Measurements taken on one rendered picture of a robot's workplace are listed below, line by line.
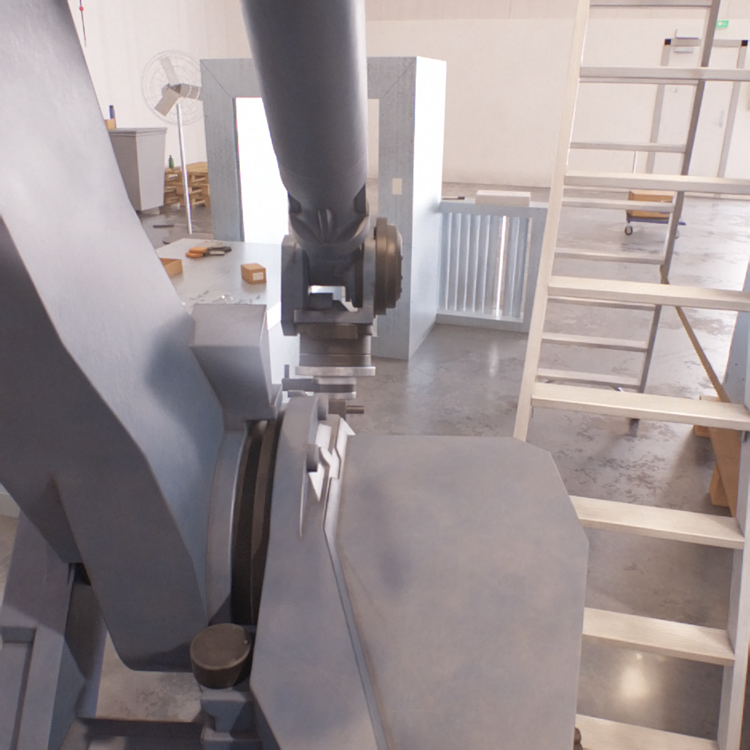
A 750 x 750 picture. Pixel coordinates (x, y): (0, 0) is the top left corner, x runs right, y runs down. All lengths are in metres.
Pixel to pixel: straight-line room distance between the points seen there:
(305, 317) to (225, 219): 2.94
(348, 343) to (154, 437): 0.59
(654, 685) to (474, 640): 1.44
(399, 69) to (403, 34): 8.12
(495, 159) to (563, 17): 2.21
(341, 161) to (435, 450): 0.37
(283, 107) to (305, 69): 0.07
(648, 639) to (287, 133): 1.17
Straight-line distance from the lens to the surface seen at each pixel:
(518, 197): 4.20
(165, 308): 0.64
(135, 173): 8.65
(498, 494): 0.77
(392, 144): 3.59
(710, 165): 11.36
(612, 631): 1.52
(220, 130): 3.97
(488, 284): 4.41
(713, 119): 11.32
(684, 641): 1.55
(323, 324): 1.12
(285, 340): 2.87
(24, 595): 0.88
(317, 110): 0.79
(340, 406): 1.12
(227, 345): 0.67
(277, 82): 0.77
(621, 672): 2.05
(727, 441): 2.97
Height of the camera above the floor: 1.42
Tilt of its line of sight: 23 degrees down
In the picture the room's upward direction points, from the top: straight up
